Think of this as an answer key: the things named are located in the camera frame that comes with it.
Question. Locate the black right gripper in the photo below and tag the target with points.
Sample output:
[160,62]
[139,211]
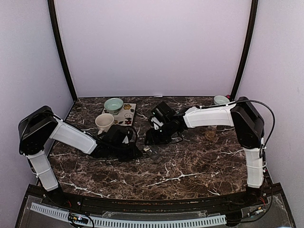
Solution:
[153,137]

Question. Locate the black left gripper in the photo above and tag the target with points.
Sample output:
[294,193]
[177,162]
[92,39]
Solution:
[133,155]

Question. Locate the grey weekly pill organizer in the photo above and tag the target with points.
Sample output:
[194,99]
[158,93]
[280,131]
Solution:
[152,153]

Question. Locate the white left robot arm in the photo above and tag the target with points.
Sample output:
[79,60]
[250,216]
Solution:
[36,129]

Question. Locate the square floral ceramic plate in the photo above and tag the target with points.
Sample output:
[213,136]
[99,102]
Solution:
[126,115]

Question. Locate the beige ceramic mug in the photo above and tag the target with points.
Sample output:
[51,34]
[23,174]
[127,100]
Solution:
[104,122]

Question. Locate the celadon bowl on plate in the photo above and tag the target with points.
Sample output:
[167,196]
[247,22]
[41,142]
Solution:
[113,105]

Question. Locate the small celadon bowl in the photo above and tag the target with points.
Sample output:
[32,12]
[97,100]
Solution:
[220,100]

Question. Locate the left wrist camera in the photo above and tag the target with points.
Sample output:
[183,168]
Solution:
[131,135]

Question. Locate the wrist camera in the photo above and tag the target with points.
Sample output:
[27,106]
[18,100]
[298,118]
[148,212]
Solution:
[131,135]
[155,123]

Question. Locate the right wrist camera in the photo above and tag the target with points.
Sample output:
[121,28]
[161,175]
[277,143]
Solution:
[155,123]

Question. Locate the white slotted cable duct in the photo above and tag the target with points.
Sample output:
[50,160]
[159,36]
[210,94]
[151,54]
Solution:
[125,220]

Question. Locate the black front rail base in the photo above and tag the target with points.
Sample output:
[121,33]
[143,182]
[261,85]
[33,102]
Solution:
[232,203]

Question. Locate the black corner frame post right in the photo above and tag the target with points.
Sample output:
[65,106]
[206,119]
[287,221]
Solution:
[246,47]

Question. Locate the black corner frame post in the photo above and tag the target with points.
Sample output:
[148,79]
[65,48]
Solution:
[60,49]
[246,47]

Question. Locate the black corner frame post left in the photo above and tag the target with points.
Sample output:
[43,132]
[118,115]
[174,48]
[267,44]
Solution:
[60,49]

